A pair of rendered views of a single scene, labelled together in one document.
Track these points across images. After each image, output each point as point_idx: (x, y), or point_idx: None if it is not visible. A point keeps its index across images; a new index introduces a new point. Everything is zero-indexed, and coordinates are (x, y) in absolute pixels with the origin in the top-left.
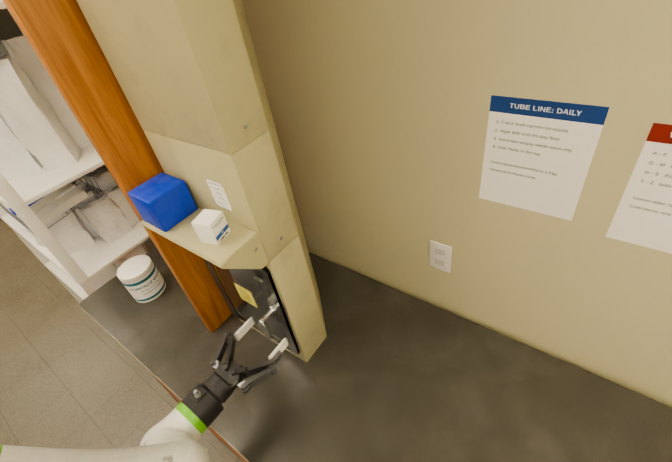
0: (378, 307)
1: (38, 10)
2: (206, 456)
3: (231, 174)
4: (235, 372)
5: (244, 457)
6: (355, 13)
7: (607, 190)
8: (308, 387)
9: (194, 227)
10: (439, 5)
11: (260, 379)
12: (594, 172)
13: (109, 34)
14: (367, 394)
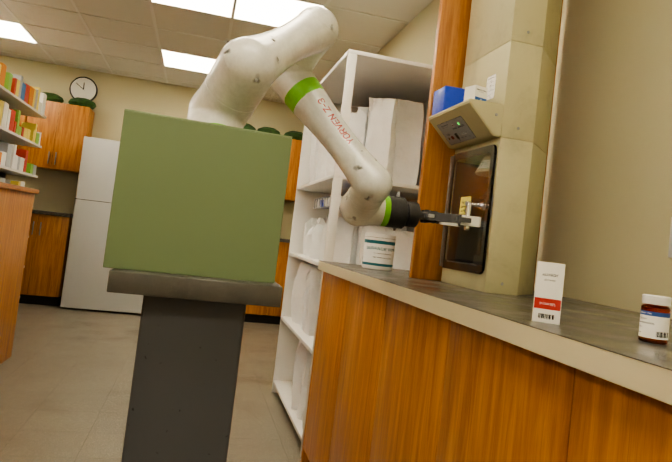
0: (591, 305)
1: None
2: (391, 180)
3: (505, 57)
4: (429, 210)
5: (391, 284)
6: (642, 17)
7: None
8: (474, 292)
9: (465, 90)
10: None
11: (444, 216)
12: None
13: (479, 1)
14: (530, 302)
